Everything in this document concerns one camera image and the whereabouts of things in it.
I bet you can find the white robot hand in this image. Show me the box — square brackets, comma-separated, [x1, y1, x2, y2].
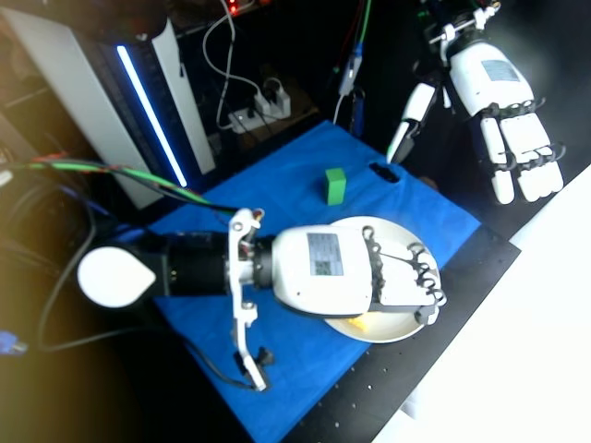
[386, 40, 565, 206]
[271, 223, 448, 328]

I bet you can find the green foam block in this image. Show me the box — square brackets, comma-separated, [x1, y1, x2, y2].
[323, 167, 347, 207]

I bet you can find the white round plate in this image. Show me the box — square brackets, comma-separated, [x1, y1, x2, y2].
[322, 215, 442, 344]

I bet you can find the blue cloth bag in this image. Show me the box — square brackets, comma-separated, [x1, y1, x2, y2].
[147, 120, 482, 443]

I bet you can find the white adapter with blue plug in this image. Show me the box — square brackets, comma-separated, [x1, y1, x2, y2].
[339, 41, 364, 98]

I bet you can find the black perforated board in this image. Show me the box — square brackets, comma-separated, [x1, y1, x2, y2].
[281, 225, 523, 443]

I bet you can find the white power strip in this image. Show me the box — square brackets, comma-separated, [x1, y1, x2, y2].
[228, 78, 293, 135]

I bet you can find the white board panel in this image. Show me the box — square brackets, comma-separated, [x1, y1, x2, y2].
[368, 163, 591, 443]

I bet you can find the black device with red lights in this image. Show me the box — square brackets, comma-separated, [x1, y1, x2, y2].
[216, 0, 273, 18]

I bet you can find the white tower with blue light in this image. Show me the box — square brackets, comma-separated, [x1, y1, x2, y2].
[0, 6, 217, 210]

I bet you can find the blue connector plug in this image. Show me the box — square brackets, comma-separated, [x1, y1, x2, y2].
[0, 329, 30, 356]

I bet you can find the dark brown rounded object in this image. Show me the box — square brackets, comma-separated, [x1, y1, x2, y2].
[62, 0, 168, 46]

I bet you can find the green red cable bundle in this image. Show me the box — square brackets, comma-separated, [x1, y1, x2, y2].
[0, 159, 241, 218]

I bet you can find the white cable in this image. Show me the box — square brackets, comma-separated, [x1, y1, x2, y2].
[201, 0, 265, 131]

